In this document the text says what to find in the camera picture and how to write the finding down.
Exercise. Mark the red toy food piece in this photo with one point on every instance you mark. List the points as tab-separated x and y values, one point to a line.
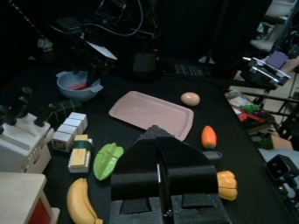
78	86

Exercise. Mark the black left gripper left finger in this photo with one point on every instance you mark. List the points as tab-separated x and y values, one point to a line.
134	172

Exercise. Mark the yellow toy bell pepper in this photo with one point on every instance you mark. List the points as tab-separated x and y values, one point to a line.
227	185

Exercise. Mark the pink rectangular tray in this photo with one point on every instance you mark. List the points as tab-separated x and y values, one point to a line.
150	113

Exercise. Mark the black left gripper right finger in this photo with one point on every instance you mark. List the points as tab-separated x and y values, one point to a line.
189	172

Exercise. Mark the white toy knife block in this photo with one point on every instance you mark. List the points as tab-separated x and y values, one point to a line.
22	148

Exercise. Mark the purple box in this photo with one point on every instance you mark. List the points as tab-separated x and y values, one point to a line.
277	59

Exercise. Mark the egg sushi toy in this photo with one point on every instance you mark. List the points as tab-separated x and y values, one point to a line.
81	154

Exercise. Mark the beige toy egg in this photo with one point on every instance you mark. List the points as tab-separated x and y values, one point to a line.
190	99

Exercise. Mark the orange toy carrot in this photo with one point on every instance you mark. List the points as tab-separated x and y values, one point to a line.
209	137

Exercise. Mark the black silver equipment box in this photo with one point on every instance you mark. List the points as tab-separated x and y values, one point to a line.
265	73

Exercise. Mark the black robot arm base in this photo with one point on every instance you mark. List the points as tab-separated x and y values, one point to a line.
145	62

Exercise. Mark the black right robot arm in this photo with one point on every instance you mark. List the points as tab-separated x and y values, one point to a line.
65	27

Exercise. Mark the light blue bowl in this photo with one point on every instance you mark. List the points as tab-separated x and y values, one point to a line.
79	92

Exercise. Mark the white sushi roll piece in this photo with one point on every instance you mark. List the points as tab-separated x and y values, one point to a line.
67	129
62	141
79	118
74	124

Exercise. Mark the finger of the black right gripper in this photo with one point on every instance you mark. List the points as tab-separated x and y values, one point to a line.
95	77

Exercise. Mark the yellow toy banana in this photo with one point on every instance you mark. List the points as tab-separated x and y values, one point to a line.
79	204

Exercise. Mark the green wrapped rice dumpling toy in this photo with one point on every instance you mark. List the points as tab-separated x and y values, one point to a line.
65	109

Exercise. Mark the clear bag of toys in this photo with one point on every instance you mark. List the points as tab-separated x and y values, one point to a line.
247	106

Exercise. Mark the black camera box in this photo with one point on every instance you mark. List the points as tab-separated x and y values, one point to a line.
281	166

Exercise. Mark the green toy leaf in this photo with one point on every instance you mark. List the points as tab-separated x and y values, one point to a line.
107	161

